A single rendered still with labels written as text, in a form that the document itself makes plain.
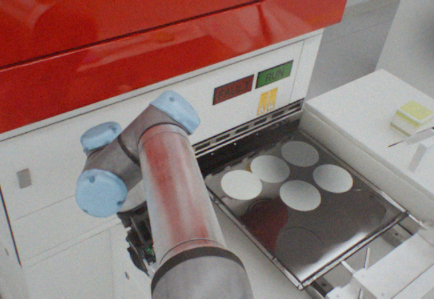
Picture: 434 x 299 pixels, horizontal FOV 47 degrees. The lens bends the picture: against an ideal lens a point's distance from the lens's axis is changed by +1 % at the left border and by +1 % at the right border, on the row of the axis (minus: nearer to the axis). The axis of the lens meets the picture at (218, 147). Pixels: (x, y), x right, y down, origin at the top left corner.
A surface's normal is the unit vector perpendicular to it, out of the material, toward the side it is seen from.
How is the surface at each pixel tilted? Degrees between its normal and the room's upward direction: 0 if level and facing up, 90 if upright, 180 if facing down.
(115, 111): 90
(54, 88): 90
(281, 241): 0
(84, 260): 90
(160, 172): 33
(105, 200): 71
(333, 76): 0
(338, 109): 0
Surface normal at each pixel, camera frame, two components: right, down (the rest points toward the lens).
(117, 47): 0.61, 0.57
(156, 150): -0.46, -0.70
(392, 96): 0.10, -0.75
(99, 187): 0.07, 0.39
